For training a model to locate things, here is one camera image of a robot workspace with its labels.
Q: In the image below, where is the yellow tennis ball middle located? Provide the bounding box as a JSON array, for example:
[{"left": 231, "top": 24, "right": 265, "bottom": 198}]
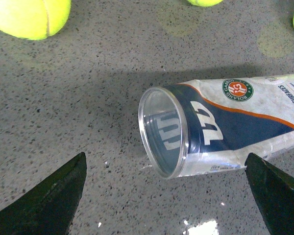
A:
[{"left": 187, "top": 0, "right": 222, "bottom": 7}]

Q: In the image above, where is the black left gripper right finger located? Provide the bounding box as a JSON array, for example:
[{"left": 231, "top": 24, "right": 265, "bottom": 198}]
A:
[{"left": 245, "top": 153, "right": 294, "bottom": 235}]

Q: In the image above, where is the clear Wilson tennis ball can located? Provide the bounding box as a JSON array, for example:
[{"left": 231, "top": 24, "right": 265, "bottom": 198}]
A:
[{"left": 138, "top": 74, "right": 294, "bottom": 179}]

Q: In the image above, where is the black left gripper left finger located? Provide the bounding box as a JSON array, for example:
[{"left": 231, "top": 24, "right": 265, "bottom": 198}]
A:
[{"left": 0, "top": 152, "right": 87, "bottom": 235}]

